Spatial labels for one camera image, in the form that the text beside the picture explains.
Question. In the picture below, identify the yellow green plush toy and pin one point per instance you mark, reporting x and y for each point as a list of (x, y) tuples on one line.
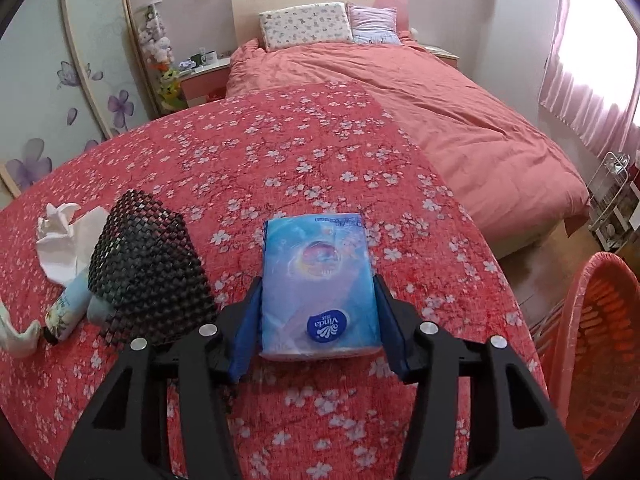
[(170, 87)]

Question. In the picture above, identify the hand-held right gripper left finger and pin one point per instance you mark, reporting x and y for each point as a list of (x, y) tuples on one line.
[(245, 330)]

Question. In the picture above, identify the orange plastic basket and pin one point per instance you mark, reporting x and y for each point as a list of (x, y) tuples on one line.
[(600, 360)]

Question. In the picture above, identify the pink striped pillow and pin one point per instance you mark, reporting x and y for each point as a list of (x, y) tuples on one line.
[(372, 22)]

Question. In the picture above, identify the black mesh mat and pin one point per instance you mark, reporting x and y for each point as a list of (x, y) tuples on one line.
[(145, 260)]

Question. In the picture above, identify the red floral blanket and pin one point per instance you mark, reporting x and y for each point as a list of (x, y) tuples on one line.
[(300, 160)]

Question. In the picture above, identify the white patterned pillow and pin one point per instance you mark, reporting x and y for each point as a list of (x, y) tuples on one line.
[(305, 25)]

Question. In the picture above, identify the pink white nightstand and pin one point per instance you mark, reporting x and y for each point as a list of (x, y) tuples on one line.
[(205, 82)]

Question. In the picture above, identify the clear tube of plush toys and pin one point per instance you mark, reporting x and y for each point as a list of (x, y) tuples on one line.
[(152, 40)]

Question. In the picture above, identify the pink duvet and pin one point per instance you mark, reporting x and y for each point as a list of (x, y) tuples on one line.
[(450, 125)]

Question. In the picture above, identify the blue tissue pack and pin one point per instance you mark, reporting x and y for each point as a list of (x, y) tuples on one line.
[(320, 280)]

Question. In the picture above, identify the beige nightstand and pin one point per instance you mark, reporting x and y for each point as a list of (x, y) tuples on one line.
[(440, 54)]

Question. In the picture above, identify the floral sliding door wardrobe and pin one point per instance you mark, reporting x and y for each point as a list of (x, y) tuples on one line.
[(90, 60)]

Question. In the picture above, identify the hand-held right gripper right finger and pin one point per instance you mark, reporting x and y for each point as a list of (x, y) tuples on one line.
[(395, 330)]

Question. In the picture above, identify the white mug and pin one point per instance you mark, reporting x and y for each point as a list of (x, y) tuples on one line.
[(209, 58)]

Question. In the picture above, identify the red white paper bucket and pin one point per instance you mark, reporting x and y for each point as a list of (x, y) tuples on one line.
[(15, 335)]

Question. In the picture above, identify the crumpled white tissue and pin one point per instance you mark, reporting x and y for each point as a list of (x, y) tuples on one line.
[(65, 255)]

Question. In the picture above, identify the pink curtain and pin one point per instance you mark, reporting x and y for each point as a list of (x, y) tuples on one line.
[(580, 85)]

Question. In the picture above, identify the dark mug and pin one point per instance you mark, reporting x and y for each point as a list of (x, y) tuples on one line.
[(195, 60)]

